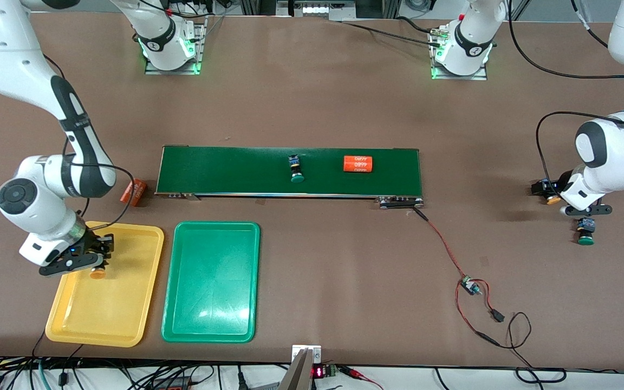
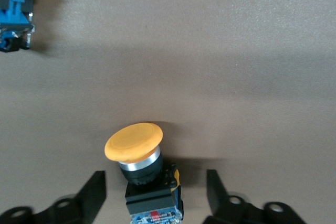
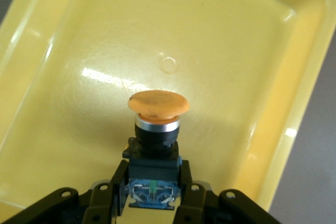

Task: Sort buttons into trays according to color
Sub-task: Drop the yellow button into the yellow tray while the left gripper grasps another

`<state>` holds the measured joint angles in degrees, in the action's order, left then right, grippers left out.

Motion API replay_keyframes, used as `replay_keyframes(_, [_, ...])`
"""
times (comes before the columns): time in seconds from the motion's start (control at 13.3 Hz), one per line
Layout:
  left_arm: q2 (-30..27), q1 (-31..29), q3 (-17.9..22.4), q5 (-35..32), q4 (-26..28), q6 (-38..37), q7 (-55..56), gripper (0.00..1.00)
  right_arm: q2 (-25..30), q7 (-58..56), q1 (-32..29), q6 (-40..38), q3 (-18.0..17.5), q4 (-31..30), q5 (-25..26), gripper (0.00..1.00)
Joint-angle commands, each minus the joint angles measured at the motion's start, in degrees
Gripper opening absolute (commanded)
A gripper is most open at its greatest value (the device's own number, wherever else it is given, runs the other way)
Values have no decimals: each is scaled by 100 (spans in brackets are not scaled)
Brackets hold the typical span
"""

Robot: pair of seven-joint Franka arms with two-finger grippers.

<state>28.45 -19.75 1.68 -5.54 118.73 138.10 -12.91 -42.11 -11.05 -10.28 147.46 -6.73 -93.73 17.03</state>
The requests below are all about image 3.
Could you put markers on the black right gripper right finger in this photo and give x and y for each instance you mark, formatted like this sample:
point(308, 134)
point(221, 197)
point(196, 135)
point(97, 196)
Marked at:
point(210, 208)

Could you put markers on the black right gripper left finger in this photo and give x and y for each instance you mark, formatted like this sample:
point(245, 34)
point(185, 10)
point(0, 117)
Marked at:
point(78, 208)

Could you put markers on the yellow mushroom push button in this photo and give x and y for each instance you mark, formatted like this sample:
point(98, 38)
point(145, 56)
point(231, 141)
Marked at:
point(157, 106)

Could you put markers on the yellow plastic tray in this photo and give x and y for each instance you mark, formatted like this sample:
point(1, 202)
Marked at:
point(183, 24)

